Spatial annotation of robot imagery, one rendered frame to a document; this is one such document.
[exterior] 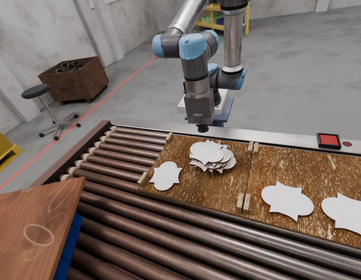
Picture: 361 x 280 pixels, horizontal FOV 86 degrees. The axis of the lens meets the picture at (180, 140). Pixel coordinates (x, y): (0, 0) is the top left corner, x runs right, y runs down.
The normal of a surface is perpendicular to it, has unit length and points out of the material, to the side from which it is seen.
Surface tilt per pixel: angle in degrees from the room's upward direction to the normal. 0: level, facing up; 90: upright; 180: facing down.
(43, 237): 0
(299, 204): 0
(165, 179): 0
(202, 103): 90
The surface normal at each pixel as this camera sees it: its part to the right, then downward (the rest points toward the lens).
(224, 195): -0.18, -0.75
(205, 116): -0.31, 0.66
